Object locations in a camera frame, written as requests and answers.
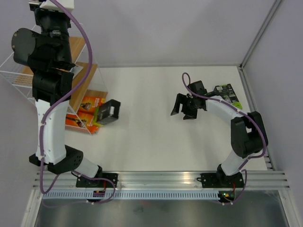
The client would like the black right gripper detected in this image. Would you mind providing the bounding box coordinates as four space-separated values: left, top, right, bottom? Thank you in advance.
170 93 198 120

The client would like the black green razor box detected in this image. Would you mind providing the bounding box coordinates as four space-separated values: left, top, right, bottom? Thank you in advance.
212 84 242 110
93 99 121 127

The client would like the orange Gillette Fusion5 razor box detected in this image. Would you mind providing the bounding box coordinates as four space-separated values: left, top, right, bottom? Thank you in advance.
78 96 105 114

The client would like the white Gillette SkinGuard razor pack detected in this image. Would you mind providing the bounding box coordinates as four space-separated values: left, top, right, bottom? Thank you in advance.
70 64 83 79

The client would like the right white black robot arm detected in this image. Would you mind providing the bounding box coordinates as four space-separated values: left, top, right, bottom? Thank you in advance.
171 81 268 187

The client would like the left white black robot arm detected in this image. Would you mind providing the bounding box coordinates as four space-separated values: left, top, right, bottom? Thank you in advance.
11 8 103 187

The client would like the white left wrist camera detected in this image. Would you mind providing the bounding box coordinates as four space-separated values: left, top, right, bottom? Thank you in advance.
28 0 75 12

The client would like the aluminium corner frame post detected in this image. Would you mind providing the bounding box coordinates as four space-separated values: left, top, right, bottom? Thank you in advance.
239 0 285 69

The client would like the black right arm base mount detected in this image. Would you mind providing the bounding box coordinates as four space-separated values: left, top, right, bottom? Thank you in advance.
196 172 244 189

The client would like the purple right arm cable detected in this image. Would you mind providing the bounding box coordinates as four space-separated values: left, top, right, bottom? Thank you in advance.
181 72 269 206

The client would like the white slotted cable duct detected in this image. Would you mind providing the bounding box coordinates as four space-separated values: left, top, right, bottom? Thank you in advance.
44 190 219 200

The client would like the aluminium table rail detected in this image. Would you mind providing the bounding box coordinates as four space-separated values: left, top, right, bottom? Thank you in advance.
30 170 290 191

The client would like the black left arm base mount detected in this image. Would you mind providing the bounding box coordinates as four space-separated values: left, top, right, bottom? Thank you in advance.
76 172 118 189

